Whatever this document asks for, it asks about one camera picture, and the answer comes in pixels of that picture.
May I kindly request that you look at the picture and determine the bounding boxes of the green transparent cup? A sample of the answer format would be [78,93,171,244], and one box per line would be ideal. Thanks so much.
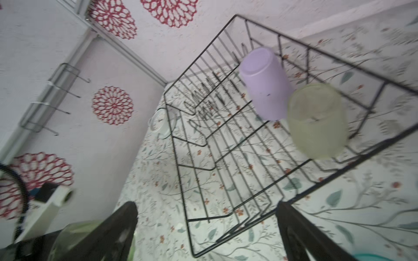
[47,220,129,261]

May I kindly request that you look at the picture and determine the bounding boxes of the pale yellow textured cup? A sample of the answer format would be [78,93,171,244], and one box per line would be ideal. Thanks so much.
[287,83,348,159]

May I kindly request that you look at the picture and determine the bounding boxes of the teal transparent cup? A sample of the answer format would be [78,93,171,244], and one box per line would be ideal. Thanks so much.
[353,253,393,261]

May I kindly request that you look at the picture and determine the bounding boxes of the white round gauge clock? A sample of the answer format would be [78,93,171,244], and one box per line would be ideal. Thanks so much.
[148,108,170,139]

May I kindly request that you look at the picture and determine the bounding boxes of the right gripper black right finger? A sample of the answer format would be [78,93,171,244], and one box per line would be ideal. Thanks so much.
[275,202,355,261]

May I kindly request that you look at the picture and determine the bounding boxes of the black wire wall holder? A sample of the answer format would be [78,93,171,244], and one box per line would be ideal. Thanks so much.
[19,63,91,136]

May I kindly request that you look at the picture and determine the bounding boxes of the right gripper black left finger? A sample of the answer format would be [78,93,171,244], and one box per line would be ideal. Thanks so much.
[59,201,138,261]

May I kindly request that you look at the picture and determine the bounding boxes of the lavender plastic cup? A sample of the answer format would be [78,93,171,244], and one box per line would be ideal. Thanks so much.
[239,47,294,121]

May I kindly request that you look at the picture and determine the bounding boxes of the black wire dish rack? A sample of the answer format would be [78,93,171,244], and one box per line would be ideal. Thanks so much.
[164,15,418,261]

